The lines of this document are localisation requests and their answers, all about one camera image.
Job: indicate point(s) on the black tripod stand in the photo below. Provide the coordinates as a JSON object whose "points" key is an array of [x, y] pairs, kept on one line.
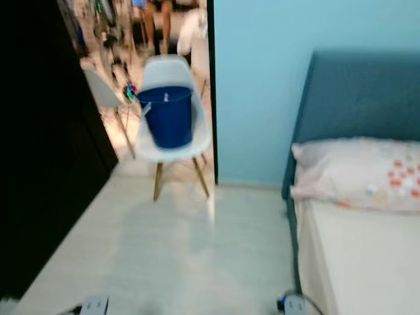
{"points": [[108, 36]]}

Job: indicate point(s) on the blue plastic bucket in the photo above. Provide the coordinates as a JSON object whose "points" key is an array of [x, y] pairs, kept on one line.
{"points": [[167, 118]]}

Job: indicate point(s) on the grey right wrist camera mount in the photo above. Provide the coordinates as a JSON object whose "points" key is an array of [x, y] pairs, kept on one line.
{"points": [[294, 305]]}

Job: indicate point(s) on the white cloth bundle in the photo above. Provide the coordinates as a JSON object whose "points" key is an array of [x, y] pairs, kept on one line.
{"points": [[191, 33]]}

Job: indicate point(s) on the pink pillow with orange print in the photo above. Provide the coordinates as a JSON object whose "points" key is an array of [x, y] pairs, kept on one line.
{"points": [[354, 167]]}

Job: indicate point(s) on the black wardrobe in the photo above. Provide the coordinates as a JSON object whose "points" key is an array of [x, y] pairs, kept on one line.
{"points": [[52, 164]]}

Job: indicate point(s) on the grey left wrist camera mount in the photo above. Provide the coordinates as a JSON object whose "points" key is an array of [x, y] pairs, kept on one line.
{"points": [[95, 306]]}

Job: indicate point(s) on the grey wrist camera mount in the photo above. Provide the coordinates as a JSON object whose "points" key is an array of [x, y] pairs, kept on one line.
{"points": [[294, 305], [95, 306]]}

